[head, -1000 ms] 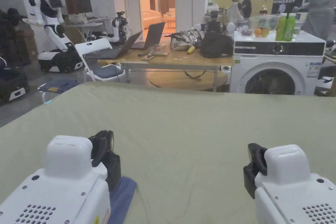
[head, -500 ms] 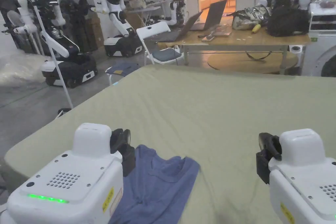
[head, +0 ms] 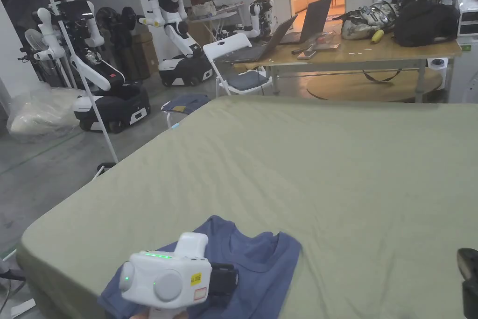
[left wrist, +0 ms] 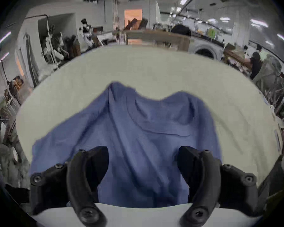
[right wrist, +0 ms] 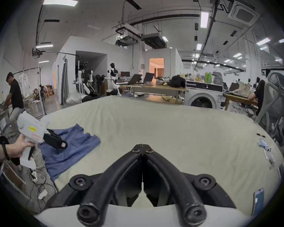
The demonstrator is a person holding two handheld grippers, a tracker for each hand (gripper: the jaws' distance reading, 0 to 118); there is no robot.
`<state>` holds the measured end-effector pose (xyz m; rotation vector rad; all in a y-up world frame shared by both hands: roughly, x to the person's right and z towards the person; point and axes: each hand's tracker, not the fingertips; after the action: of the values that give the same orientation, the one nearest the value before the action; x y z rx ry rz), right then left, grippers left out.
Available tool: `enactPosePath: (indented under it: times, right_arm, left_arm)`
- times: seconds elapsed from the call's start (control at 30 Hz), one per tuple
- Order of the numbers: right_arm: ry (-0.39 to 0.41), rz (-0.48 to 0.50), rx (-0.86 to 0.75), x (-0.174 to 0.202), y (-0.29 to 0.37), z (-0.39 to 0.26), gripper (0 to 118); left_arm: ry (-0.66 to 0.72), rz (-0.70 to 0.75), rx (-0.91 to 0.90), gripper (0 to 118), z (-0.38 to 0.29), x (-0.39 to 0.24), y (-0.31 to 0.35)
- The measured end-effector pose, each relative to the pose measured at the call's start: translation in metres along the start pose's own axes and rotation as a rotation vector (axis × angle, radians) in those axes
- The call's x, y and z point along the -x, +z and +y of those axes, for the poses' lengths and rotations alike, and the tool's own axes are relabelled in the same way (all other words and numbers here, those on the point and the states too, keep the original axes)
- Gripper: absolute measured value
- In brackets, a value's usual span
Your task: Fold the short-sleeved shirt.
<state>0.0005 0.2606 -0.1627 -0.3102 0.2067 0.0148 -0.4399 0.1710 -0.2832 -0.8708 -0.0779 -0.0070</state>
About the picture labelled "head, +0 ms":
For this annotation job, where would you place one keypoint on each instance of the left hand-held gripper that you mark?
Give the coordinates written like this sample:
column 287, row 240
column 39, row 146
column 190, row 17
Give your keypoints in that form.
column 164, row 281

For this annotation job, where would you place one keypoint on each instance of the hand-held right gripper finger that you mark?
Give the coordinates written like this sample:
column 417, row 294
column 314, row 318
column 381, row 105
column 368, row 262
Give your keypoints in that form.
column 470, row 270

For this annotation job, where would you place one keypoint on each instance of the dark blue shirt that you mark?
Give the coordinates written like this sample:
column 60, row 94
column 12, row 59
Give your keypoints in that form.
column 257, row 278

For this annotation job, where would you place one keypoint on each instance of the person's left hand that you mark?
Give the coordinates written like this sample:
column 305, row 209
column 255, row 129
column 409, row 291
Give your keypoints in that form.
column 141, row 316

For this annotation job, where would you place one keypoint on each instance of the bed with pale green sheet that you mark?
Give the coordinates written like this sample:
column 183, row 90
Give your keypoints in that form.
column 321, row 177

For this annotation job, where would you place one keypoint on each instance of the white black wheeled robot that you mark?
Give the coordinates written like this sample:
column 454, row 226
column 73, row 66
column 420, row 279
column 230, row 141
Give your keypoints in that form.
column 175, row 16
column 108, row 83

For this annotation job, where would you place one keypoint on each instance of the clear plastic bag with cushion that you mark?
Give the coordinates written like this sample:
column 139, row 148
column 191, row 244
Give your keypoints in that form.
column 41, row 113

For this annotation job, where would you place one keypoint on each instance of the brown carton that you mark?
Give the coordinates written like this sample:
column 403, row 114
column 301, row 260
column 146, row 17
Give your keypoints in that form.
column 143, row 53

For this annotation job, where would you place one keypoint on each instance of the white fan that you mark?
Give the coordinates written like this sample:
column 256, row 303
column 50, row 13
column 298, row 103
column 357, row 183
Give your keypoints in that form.
column 34, row 40

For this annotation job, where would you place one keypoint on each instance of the small white black robot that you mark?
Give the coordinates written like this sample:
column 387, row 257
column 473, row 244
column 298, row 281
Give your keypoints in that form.
column 259, row 16

